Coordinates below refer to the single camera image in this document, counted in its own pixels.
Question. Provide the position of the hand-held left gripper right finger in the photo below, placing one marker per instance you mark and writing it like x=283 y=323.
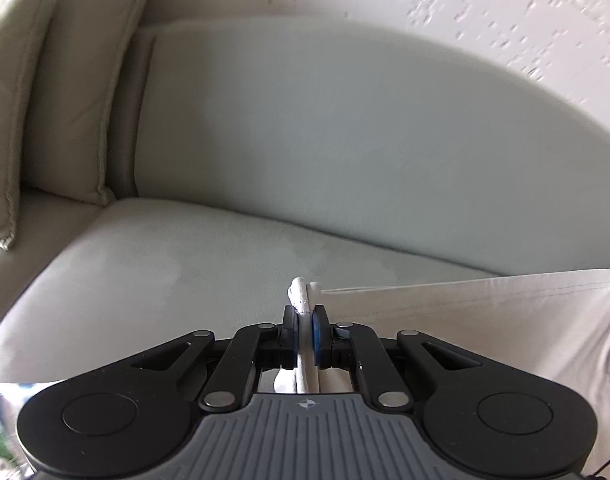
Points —
x=316 y=337

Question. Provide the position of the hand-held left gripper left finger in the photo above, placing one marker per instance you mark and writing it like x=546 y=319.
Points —
x=295 y=342

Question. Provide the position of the beige garment with blue print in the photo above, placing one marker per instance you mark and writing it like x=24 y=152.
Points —
x=460 y=320

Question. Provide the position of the grey sofa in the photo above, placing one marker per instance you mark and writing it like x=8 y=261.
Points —
x=335 y=135

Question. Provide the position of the grey sofa cushion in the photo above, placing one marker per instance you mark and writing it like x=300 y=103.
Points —
x=85 y=85
x=10 y=85

